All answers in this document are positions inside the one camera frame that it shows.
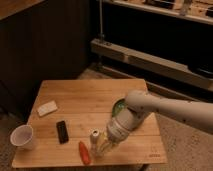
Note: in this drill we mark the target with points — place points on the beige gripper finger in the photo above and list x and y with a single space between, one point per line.
102 139
106 146

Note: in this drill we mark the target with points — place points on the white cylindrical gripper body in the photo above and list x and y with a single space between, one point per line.
120 126

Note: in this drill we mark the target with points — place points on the clear bottle with white cap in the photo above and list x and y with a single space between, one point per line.
94 137

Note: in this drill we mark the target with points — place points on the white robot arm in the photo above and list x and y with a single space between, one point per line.
138 105

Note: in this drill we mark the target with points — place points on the green bowl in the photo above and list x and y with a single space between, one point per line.
118 107

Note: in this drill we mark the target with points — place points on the orange carrot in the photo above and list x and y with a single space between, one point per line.
84 154

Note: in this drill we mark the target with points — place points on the black rectangular phone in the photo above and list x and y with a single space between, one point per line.
62 132

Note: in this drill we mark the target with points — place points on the wooden table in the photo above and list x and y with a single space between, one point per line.
85 105

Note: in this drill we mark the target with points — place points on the white sponge block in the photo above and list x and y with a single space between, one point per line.
47 108

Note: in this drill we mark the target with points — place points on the white paper cup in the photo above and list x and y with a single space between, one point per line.
23 137

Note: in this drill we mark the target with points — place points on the metal shelf frame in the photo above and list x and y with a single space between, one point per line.
156 40

